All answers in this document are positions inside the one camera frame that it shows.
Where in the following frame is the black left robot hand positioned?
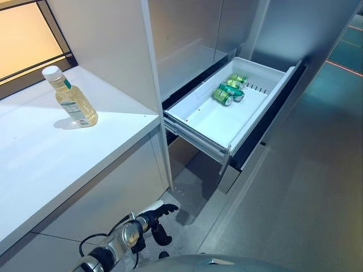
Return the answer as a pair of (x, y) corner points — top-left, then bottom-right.
(138, 199), (179, 247)

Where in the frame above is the white fridge drawer bin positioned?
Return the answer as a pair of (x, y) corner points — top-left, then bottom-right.
(164, 57), (296, 154)

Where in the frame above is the stainless steel fridge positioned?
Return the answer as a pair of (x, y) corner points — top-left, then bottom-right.
(148, 0), (363, 195)

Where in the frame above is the grey robot torso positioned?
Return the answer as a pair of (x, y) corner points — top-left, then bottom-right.
(133, 250), (287, 272)

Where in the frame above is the white counter cabinet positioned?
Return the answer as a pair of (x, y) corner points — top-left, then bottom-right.
(0, 0), (174, 272)

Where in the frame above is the green drink can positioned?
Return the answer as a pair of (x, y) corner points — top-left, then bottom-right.
(211, 88), (234, 107)
(218, 82), (245, 102)
(226, 74), (248, 86)

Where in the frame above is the yellow drink bottle white cap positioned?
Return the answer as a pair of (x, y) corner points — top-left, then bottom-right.
(41, 65), (99, 129)

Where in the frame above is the black framed window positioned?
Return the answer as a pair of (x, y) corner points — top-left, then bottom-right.
(0, 0), (78, 100)

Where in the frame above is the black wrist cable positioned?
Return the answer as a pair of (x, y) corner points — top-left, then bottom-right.
(78, 211), (140, 269)

